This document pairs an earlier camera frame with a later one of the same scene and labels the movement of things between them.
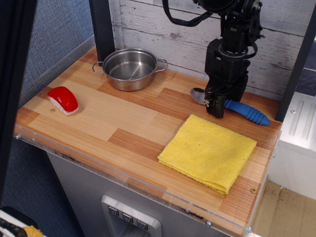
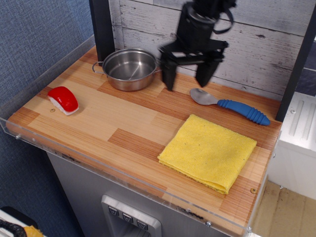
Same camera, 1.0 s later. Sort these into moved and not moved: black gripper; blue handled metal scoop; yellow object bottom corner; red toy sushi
Moved: black gripper
Not moved: blue handled metal scoop; red toy sushi; yellow object bottom corner
